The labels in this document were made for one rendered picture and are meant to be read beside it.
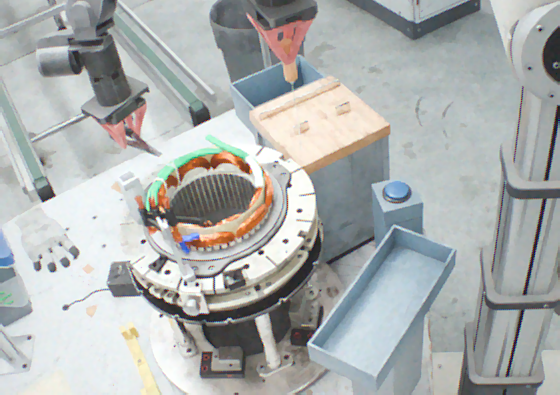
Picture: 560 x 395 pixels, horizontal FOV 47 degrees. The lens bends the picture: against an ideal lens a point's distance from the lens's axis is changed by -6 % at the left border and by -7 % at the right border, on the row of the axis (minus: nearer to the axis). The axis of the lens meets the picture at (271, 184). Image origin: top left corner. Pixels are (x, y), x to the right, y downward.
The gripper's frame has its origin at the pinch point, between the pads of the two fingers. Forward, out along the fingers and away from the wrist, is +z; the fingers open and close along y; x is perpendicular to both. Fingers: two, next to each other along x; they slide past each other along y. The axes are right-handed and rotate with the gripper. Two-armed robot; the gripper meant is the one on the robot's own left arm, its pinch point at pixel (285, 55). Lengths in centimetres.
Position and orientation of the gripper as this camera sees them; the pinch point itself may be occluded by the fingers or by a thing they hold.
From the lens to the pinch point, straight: 89.4
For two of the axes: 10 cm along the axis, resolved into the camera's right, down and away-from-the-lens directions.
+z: 1.3, 7.1, 6.9
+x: 9.0, -3.8, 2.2
